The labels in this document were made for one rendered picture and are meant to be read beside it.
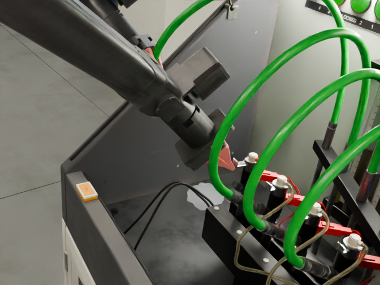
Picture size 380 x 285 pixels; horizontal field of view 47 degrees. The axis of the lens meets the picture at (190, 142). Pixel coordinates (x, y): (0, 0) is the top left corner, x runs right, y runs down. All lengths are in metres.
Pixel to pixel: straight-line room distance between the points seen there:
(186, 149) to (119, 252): 0.23
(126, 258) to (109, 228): 0.09
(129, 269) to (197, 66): 0.37
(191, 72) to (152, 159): 0.49
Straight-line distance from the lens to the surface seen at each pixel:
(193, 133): 0.70
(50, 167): 2.77
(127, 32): 0.77
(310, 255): 0.83
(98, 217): 0.90
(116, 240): 0.85
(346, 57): 0.87
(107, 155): 1.04
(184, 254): 1.00
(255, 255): 0.82
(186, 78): 0.65
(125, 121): 1.01
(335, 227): 0.75
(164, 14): 3.55
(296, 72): 1.10
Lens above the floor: 1.53
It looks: 30 degrees down
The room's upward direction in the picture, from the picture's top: 8 degrees clockwise
